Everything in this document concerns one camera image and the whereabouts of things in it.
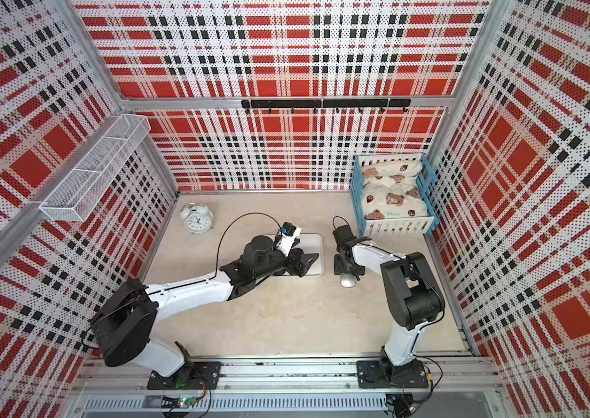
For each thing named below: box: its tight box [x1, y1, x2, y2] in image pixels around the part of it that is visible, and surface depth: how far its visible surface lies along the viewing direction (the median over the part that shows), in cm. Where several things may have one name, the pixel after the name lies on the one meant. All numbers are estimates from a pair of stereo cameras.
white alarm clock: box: [179, 201, 215, 235], surface depth 103 cm
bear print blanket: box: [361, 175, 430, 220], surface depth 109 cm
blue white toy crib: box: [349, 152, 440, 237], surface depth 109 cm
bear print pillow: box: [361, 160, 423, 179], surface depth 110 cm
